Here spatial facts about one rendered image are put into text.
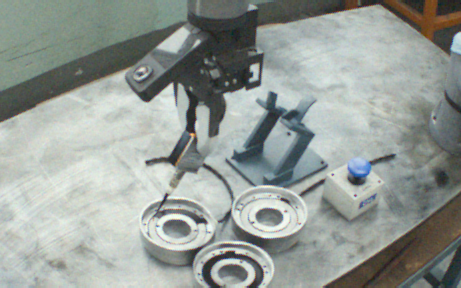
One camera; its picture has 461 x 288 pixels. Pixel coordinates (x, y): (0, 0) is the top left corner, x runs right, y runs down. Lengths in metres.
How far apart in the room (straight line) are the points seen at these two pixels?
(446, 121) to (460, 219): 0.34
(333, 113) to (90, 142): 0.43
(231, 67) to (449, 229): 0.77
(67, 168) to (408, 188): 0.56
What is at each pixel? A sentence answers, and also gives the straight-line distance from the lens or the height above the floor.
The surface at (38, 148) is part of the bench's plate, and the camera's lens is 1.18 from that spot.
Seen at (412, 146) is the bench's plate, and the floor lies 0.80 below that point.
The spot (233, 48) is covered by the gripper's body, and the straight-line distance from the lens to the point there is 0.89.
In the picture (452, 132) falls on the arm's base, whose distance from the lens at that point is 1.25.
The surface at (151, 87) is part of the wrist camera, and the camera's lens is 0.84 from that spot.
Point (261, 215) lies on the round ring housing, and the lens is 1.04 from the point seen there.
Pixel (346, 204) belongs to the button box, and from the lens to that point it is 1.06.
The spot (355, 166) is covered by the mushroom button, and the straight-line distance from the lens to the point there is 1.05.
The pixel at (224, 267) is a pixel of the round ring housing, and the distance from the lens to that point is 0.95.
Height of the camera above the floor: 1.53
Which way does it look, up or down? 39 degrees down
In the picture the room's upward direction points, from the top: 5 degrees clockwise
